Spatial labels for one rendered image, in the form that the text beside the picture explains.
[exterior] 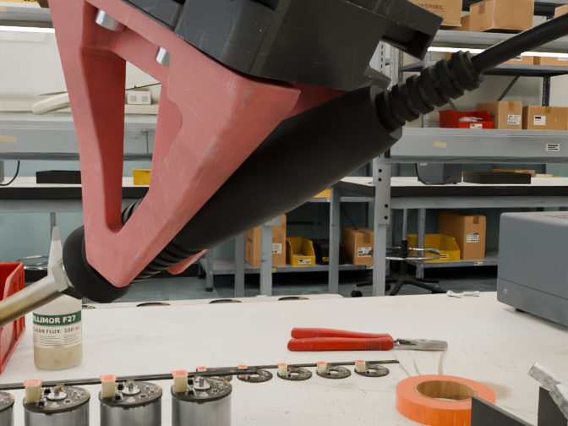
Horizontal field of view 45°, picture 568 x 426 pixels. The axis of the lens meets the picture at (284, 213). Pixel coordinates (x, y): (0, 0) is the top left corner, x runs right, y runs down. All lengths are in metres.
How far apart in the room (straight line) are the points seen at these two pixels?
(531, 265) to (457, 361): 0.17
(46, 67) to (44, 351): 4.19
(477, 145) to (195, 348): 2.39
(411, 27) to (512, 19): 2.84
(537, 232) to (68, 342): 0.41
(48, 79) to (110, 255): 4.47
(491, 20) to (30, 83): 2.88
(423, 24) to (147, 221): 0.09
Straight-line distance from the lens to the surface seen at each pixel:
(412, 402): 0.42
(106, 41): 0.18
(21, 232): 4.69
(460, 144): 2.82
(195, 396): 0.28
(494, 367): 0.54
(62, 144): 2.50
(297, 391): 0.46
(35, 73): 4.67
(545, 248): 0.66
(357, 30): 0.16
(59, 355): 0.52
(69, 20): 0.18
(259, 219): 0.17
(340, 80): 0.17
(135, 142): 2.49
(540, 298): 0.67
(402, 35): 0.20
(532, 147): 2.99
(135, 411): 0.28
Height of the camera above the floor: 0.91
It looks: 6 degrees down
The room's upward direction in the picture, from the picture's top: 1 degrees clockwise
